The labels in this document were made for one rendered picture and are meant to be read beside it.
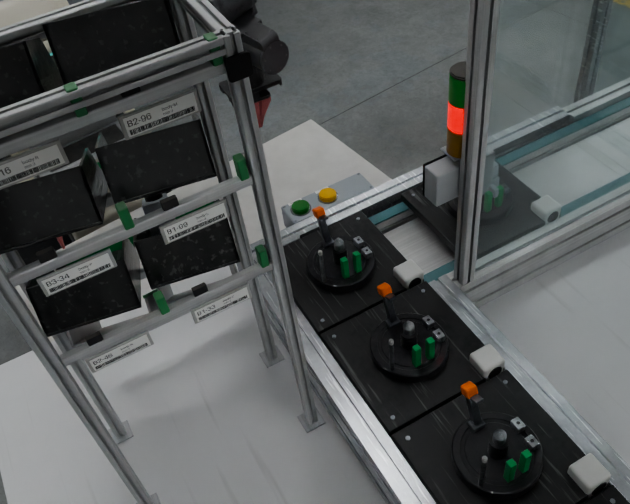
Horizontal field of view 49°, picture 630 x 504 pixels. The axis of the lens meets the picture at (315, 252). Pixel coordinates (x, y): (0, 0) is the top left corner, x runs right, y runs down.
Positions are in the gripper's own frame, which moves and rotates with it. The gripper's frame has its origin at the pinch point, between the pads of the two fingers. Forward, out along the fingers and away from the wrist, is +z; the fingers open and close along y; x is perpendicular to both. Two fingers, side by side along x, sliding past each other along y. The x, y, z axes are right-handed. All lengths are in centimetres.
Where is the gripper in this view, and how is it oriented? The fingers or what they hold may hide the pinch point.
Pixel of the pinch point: (258, 122)
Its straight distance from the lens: 135.4
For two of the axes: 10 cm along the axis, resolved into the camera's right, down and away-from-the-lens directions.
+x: -4.7, -5.9, 6.6
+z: 1.3, 7.0, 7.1
